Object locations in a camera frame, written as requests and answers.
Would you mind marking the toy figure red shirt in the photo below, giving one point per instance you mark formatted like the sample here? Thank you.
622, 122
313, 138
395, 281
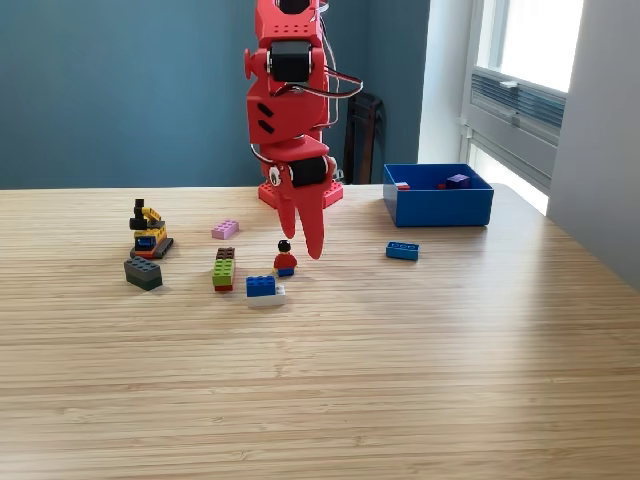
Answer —
285, 261

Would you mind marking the small red brick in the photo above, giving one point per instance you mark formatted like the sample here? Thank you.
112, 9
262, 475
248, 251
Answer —
403, 186

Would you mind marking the yellow toy digger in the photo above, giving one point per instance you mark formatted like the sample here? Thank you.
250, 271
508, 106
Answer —
149, 235

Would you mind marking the pink purple brick stack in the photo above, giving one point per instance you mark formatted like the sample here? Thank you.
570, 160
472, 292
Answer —
458, 181

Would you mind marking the blue plastic bin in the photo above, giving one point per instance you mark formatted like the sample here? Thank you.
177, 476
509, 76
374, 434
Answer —
440, 207

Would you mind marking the black chair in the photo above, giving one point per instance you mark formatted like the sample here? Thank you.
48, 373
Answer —
367, 145

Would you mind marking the blue on white brick stack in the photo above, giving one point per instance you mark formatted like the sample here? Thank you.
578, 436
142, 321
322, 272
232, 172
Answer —
261, 287

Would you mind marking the green brown red brick stack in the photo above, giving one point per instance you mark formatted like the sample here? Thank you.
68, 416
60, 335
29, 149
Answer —
223, 272

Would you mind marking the small blue brick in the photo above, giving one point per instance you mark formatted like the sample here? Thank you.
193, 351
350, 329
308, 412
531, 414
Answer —
402, 251

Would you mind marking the dark grey brick stack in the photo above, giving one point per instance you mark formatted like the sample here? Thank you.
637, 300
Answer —
143, 273

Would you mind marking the grey window vent grille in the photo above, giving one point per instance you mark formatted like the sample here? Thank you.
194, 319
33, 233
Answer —
540, 107

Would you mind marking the white window frame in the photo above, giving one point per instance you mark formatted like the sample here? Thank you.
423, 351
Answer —
530, 145

